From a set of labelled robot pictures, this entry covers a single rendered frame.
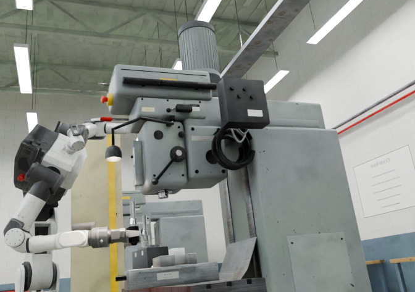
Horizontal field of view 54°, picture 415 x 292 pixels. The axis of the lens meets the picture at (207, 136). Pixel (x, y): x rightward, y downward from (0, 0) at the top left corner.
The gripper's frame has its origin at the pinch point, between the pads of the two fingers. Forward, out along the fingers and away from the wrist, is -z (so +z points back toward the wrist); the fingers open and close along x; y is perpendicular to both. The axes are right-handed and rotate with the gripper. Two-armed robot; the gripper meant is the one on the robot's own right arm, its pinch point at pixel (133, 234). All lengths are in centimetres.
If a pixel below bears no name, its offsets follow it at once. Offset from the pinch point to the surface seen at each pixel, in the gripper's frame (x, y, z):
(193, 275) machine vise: -20.8, 19.7, -23.7
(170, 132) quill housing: -8.9, -43.6, -18.9
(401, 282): 302, 51, -286
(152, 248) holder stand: 31.3, 4.5, -6.8
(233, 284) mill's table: -64, 23, -32
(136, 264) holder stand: 44.4, 11.1, 2.9
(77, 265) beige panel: 159, 3, 57
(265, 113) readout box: -26, -44, -60
